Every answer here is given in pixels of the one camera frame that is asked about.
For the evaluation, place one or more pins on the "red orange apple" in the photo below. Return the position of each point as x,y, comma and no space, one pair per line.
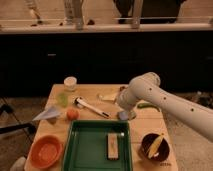
72,114

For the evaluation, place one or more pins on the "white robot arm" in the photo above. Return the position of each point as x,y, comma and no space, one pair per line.
147,87

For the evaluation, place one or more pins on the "wooden block in tray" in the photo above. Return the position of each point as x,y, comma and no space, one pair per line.
112,146

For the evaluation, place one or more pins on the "green plastic tray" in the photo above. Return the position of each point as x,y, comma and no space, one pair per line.
87,149

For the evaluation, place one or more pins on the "metal fork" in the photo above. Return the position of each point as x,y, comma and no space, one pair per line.
100,97

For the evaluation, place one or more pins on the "blue sponge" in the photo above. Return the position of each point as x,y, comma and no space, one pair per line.
124,115

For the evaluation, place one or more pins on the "white lidded jar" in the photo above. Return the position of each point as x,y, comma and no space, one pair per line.
70,83

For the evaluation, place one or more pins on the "light green cup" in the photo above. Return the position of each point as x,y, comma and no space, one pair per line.
62,100

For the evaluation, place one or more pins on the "white paper plane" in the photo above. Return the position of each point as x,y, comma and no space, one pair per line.
49,113

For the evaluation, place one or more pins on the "dark brown bowl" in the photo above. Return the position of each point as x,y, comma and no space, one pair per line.
163,151

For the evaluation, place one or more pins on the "yellow banana peel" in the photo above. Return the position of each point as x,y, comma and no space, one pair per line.
153,149

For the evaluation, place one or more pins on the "wooden table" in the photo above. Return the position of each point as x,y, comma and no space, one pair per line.
148,120

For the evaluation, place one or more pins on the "orange plastic bowl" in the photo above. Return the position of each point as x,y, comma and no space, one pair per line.
46,151

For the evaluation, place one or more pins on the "white handled tool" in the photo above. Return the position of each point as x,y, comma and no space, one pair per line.
80,102

